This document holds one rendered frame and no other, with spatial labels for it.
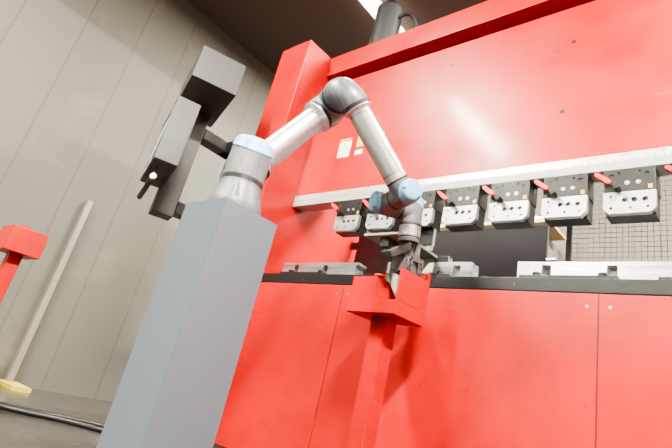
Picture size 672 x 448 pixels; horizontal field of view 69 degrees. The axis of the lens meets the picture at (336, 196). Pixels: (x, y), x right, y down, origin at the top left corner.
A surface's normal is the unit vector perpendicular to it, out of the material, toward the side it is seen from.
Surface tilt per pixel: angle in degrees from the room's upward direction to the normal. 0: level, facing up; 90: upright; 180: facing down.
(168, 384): 90
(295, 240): 90
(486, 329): 90
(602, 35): 90
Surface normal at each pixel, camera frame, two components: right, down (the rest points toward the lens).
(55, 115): 0.75, -0.09
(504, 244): -0.63, -0.43
